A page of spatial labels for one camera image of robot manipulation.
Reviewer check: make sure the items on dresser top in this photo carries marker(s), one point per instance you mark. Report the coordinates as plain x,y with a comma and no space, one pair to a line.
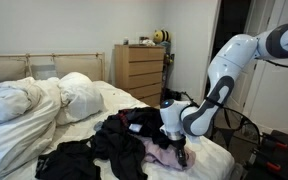
144,41

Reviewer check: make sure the black clothes pile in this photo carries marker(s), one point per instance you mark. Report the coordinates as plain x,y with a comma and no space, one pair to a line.
113,141

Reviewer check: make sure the black mesh laundry bag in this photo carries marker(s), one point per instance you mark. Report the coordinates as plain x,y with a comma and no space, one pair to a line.
234,132

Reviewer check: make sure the yellow bee plush toy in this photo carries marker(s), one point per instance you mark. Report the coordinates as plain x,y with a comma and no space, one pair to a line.
161,35

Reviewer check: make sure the white rumpled duvet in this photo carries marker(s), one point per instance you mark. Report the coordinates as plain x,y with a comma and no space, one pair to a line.
27,120

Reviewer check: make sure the orange handled clamp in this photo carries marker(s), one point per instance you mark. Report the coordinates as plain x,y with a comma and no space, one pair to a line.
272,142
264,161

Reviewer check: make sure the pink shirt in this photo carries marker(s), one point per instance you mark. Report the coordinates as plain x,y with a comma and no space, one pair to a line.
166,158

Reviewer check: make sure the wooden chest of drawers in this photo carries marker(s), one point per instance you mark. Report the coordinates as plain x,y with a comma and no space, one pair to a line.
138,71

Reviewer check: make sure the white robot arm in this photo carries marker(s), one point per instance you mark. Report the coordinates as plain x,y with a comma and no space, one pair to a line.
182,119

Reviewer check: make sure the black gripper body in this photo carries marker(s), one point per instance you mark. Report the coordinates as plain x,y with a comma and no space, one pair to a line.
178,140

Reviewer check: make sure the white pillow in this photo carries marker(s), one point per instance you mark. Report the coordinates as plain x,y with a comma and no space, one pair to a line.
80,98

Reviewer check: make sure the wooden bed with white sheet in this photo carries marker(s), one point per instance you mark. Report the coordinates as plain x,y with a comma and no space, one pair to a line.
64,127

